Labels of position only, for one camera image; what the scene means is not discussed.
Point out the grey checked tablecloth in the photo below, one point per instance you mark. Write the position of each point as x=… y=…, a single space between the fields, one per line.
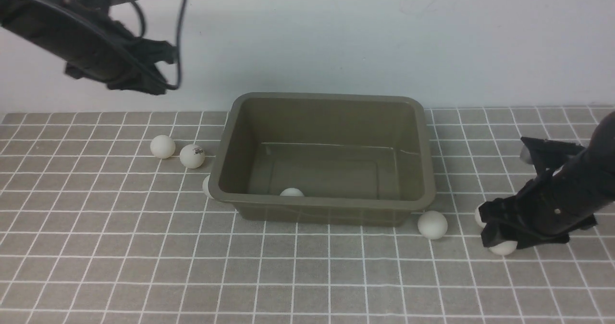
x=96 y=230

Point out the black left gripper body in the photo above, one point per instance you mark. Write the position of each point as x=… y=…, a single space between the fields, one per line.
x=123 y=61

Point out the white plain ball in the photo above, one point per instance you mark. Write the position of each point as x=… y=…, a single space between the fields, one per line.
x=162 y=146
x=432 y=225

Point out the white logo ball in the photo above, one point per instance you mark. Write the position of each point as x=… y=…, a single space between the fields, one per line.
x=477 y=217
x=192 y=156

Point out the olive green plastic bin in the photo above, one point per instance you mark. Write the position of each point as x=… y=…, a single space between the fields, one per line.
x=359 y=160

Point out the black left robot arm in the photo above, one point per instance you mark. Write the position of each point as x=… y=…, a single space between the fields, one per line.
x=56 y=26

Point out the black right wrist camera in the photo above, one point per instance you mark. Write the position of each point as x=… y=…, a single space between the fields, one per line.
x=545 y=154

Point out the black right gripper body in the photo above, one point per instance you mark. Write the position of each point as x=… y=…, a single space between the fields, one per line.
x=561 y=200

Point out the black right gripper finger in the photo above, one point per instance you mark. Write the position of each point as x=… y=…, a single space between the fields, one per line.
x=529 y=239
x=499 y=214

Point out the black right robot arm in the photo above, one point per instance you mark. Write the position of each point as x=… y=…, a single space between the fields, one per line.
x=600 y=153

